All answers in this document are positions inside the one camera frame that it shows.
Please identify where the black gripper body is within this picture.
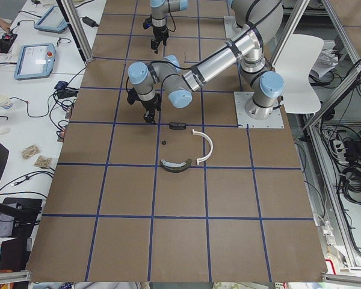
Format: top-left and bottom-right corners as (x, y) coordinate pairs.
(127, 89), (162, 116)
(143, 17), (169, 45)

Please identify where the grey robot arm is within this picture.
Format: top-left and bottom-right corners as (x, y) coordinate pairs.
(127, 1), (285, 123)
(142, 0), (188, 54)

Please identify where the dark brake pad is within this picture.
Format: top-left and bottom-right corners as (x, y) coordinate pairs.
(169, 122), (187, 131)

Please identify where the white curved plastic part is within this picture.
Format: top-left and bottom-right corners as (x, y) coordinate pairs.
(191, 129), (214, 166)

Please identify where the green curved brake shoe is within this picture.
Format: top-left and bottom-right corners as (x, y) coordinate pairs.
(160, 158), (193, 173)

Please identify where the black power adapter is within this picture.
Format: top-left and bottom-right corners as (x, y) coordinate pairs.
(82, 16), (99, 27)

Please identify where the blue teach pendant far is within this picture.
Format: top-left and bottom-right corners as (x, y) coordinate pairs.
(34, 5), (67, 33)

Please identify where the blue teach pendant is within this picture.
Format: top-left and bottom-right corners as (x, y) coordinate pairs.
(14, 43), (56, 80)
(34, 5), (67, 33)

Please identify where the blue teach pendant near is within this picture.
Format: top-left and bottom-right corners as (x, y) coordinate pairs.
(14, 43), (56, 80)

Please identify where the white chair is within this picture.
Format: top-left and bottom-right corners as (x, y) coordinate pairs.
(274, 34), (324, 114)

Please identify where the white paper cup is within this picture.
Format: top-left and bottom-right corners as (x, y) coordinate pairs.
(0, 93), (13, 110)

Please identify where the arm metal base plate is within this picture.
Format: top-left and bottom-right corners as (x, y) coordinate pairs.
(233, 92), (284, 129)
(223, 16), (242, 39)

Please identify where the aluminium frame post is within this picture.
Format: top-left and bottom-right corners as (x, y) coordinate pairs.
(57, 0), (93, 63)

